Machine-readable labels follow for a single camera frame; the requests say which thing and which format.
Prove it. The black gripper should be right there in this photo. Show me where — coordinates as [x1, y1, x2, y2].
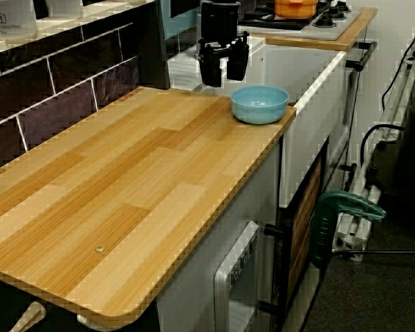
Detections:
[197, 0, 250, 88]

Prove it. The light blue bowl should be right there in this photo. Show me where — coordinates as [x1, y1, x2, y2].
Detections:
[230, 85, 290, 125]

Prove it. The white toy sink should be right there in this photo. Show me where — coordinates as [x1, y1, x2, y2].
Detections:
[167, 36, 349, 209]

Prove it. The teal plastic box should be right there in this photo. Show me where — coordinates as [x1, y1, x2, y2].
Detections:
[160, 0, 199, 40]

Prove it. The toy stove hob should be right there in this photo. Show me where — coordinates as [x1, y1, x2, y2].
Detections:
[237, 0, 362, 41]

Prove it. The orange pot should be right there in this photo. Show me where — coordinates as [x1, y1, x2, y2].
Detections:
[274, 0, 320, 19]

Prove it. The white toy kitchen cabinet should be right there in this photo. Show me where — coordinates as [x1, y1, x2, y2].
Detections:
[155, 138, 285, 332]

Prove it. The white plastic jar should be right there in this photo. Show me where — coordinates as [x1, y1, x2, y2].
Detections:
[0, 0, 39, 41]
[44, 0, 84, 19]

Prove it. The wooden slat cabinet door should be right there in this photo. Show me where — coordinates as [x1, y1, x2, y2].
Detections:
[286, 138, 330, 307]

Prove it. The green clamp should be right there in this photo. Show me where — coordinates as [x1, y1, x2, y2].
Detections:
[312, 192, 387, 264]

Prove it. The grey dishwasher door panel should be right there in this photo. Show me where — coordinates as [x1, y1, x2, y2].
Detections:
[213, 221, 261, 332]

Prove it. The white peg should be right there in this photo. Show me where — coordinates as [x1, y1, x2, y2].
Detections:
[75, 312, 102, 328]
[9, 300, 48, 332]

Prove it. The black oven handle bar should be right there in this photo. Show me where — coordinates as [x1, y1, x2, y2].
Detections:
[345, 41, 378, 72]

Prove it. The thick black cable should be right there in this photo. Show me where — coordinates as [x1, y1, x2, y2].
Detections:
[360, 123, 406, 167]

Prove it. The thin black cable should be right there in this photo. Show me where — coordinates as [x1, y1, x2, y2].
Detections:
[381, 0, 415, 112]

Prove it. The aluminium frame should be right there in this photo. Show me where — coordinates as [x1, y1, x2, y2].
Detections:
[331, 34, 415, 262]

